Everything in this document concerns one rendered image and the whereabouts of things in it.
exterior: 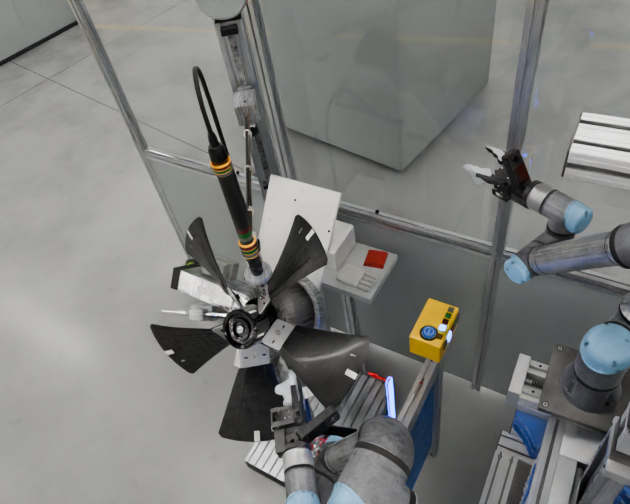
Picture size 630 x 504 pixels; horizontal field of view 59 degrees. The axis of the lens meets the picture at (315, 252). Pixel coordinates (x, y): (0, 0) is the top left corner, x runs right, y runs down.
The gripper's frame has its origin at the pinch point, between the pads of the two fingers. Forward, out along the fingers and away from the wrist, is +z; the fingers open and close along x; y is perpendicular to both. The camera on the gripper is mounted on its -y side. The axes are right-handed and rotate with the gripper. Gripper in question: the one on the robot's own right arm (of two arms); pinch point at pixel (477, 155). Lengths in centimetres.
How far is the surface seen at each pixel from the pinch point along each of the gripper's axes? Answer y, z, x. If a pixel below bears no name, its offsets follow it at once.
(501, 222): 33.0, -4.1, 6.1
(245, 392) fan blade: 28, 6, -92
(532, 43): -30.0, -5.3, 14.4
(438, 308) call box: 34.6, -11.6, -30.7
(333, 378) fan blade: 20, -13, -71
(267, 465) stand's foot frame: 124, 27, -107
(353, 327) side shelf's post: 97, 37, -41
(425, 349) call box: 37, -18, -43
